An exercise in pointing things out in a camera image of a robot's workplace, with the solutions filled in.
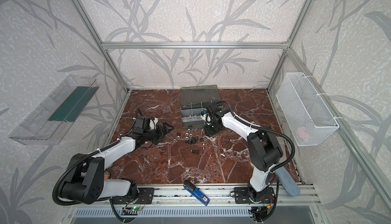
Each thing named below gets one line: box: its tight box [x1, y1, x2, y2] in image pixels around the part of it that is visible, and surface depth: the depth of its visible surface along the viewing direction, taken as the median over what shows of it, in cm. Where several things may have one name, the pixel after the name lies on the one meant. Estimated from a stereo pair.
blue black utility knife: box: [183, 179, 211, 207], surface depth 73 cm
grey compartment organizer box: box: [180, 84, 222, 130], surface depth 118 cm
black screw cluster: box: [185, 136, 199, 146], surface depth 94 cm
